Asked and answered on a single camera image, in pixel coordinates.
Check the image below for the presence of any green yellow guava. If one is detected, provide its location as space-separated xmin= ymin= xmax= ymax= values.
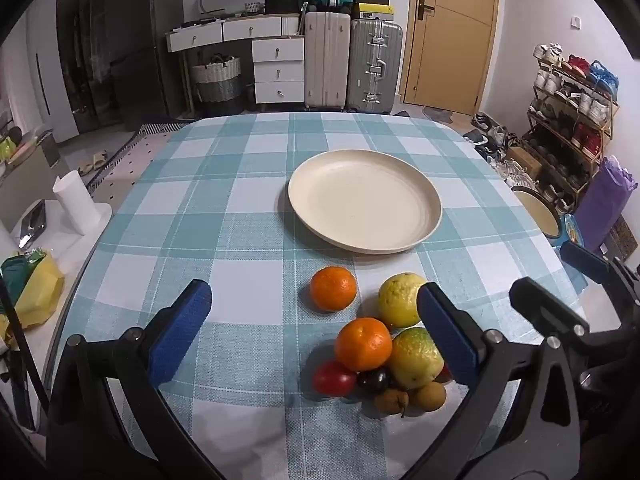
xmin=389 ymin=327 xmax=445 ymax=390

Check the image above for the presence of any woven laundry basket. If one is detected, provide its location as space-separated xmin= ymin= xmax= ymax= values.
xmin=190 ymin=56 xmax=245 ymax=107

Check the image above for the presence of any cream round plate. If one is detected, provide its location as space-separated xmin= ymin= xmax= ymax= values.
xmin=287 ymin=149 xmax=444 ymax=255

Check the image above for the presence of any patterned floor rug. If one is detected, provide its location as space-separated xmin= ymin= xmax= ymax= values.
xmin=90 ymin=122 xmax=193 ymax=196

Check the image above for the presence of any yellow black box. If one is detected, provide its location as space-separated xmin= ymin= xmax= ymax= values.
xmin=352 ymin=4 xmax=393 ymax=21

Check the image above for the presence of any brown longan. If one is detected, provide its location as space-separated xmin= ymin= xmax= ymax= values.
xmin=409 ymin=381 xmax=447 ymax=411
xmin=372 ymin=387 xmax=411 ymax=417

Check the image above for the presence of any purple bag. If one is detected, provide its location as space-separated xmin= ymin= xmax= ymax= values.
xmin=575 ymin=156 xmax=638 ymax=253

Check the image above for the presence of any pile of shoes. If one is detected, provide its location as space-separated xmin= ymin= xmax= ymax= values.
xmin=462 ymin=112 xmax=538 ymax=188

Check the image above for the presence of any teal checked tablecloth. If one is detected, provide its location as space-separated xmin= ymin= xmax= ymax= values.
xmin=42 ymin=112 xmax=588 ymax=480

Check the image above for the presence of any orange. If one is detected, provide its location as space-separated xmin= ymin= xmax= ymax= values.
xmin=334 ymin=317 xmax=393 ymax=372
xmin=310 ymin=266 xmax=358 ymax=312

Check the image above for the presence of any white desk with drawers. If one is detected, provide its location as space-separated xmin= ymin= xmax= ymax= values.
xmin=166 ymin=15 xmax=303 ymax=53

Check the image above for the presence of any dark purple grape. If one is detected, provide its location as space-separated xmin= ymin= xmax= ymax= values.
xmin=356 ymin=367 xmax=391 ymax=395

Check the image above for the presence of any white drawer chest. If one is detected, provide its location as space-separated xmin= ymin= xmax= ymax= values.
xmin=251 ymin=37 xmax=306 ymax=105

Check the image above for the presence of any white paper towel roll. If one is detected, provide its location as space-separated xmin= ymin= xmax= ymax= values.
xmin=52 ymin=170 xmax=101 ymax=235

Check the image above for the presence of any yellow wooden door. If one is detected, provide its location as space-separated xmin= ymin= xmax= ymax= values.
xmin=402 ymin=0 xmax=501 ymax=116

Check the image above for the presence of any round cushioned stool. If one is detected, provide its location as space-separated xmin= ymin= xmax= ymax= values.
xmin=511 ymin=185 xmax=566 ymax=246

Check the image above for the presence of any silver suitcase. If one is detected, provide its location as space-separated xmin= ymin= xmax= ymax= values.
xmin=347 ymin=19 xmax=403 ymax=114

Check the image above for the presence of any yellow plastic bag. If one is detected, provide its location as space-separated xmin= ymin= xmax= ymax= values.
xmin=0 ymin=249 xmax=66 ymax=328

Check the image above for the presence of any silver metal dish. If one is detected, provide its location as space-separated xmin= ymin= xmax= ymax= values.
xmin=20 ymin=200 xmax=48 ymax=248

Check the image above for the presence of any black glass cabinet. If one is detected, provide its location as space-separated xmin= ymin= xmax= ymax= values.
xmin=55 ymin=0 xmax=126 ymax=133

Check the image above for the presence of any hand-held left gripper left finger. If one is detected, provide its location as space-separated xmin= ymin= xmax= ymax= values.
xmin=45 ymin=279 xmax=226 ymax=480

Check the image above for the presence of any red tomato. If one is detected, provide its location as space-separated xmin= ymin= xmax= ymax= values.
xmin=312 ymin=360 xmax=358 ymax=397

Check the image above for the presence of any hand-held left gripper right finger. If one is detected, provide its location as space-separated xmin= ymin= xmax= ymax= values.
xmin=400 ymin=282 xmax=585 ymax=480

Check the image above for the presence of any cardboard box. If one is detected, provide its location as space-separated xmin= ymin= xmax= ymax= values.
xmin=507 ymin=146 xmax=543 ymax=181

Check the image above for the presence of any pair of beige slippers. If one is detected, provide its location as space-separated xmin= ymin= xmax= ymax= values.
xmin=77 ymin=150 xmax=108 ymax=176

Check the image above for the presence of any shoe rack with shoes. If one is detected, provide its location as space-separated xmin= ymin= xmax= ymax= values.
xmin=520 ymin=42 xmax=621 ymax=211

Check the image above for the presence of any black refrigerator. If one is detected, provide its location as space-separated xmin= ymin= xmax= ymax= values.
xmin=105 ymin=0 xmax=184 ymax=121

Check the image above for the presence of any white suitcase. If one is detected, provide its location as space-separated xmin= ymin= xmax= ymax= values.
xmin=304 ymin=11 xmax=351 ymax=110

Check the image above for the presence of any white wardrobe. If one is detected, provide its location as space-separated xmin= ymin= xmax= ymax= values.
xmin=25 ymin=5 xmax=81 ymax=143

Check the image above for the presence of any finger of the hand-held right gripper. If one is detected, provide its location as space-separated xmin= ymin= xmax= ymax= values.
xmin=509 ymin=276 xmax=592 ymax=348
xmin=559 ymin=241 xmax=640 ymax=307

